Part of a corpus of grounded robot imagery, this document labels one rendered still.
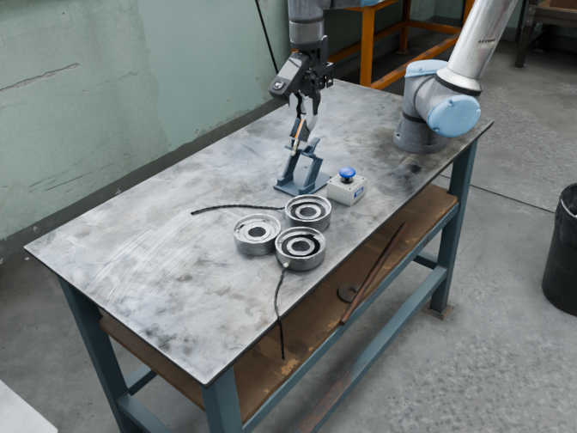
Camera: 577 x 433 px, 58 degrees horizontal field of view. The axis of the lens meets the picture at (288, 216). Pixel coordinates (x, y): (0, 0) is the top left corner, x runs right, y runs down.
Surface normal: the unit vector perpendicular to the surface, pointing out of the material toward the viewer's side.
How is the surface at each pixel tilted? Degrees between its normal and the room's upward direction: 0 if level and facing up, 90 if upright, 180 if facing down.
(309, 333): 0
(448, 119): 97
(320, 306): 0
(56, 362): 0
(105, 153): 90
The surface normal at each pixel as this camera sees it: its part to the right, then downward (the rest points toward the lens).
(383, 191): -0.04, -0.80
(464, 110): 0.11, 0.68
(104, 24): 0.77, 0.35
